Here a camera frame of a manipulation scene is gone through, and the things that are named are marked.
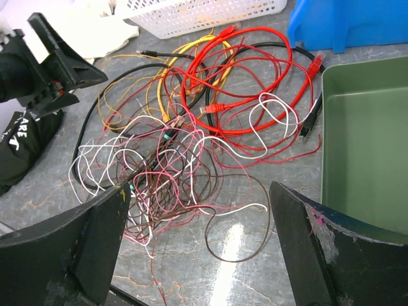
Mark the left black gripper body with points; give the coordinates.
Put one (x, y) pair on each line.
(22, 76)

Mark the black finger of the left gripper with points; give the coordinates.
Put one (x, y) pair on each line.
(63, 63)

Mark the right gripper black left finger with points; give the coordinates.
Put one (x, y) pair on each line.
(68, 259)

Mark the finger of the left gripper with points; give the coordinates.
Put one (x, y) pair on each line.
(52, 105)

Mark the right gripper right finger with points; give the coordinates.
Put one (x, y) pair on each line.
(334, 259)

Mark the cream white cloth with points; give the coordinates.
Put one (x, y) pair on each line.
(92, 29)

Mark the black printed t-shirt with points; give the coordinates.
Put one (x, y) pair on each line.
(23, 142)

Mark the white perforated basket left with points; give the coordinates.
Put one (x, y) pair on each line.
(167, 19)

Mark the green plastic tray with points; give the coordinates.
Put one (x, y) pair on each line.
(364, 171)

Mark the blue plastic bin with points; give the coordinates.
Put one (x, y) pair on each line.
(337, 25)

